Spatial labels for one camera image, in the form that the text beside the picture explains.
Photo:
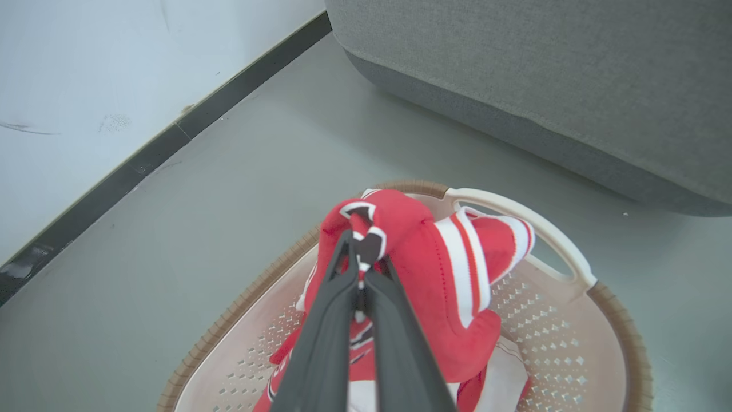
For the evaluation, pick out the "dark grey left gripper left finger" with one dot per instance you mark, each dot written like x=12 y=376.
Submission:
x=323 y=349

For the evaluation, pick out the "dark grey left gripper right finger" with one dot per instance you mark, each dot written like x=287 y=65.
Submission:
x=400 y=355

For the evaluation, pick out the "red white striped jersey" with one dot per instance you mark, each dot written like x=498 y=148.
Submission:
x=423 y=269

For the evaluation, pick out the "beige laundry basket brown rim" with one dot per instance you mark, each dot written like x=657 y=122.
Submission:
x=577 y=355

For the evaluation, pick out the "white cloth with red stitching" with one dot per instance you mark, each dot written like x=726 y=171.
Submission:
x=503 y=377

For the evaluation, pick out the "black skirting board strip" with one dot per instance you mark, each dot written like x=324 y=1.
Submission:
x=143 y=160

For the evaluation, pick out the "grey fabric sofa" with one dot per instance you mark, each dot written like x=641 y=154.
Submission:
x=572 y=74

